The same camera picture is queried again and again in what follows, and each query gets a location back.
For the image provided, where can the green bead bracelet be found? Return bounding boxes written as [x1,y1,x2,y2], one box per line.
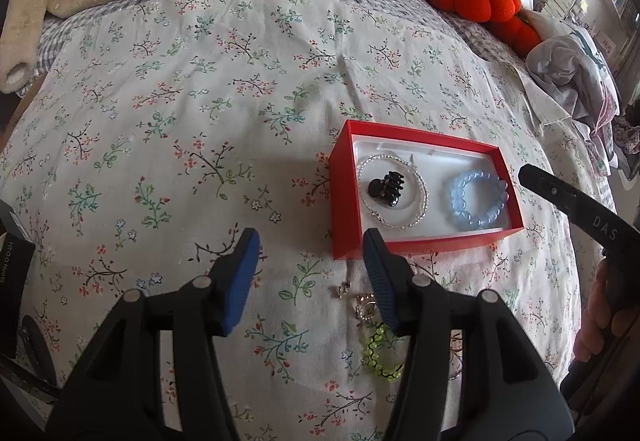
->
[361,322,406,380]

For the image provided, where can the silver bead necklace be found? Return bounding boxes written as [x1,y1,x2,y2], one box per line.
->
[356,154,430,229]

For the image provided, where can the floral bed sheet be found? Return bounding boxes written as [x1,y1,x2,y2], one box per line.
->
[0,0,621,441]

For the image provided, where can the black hair claw clip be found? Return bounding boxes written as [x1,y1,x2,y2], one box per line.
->
[368,172,406,209]

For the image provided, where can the red jewelry box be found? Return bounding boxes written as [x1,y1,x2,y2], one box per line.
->
[330,120,524,260]

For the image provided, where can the crumpled light clothes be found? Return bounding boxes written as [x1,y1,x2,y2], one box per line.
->
[526,28,622,163]

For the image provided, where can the black printed box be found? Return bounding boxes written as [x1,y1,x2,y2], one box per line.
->
[0,198,37,358]

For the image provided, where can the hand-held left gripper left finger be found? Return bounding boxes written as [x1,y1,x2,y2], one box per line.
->
[45,227,263,441]

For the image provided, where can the blue bead bracelet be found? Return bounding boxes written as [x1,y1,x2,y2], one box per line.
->
[441,170,512,229]

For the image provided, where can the black round disc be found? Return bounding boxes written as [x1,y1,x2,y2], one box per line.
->
[20,315,59,388]

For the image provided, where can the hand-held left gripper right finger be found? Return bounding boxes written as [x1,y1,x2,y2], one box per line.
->
[362,227,576,441]

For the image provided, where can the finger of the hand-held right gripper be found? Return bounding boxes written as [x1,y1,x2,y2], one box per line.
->
[518,164,593,228]

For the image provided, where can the small silver ring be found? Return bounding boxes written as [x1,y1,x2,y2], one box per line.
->
[354,293,382,322]

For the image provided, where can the person's right hand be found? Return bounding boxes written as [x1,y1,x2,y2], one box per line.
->
[579,260,640,363]

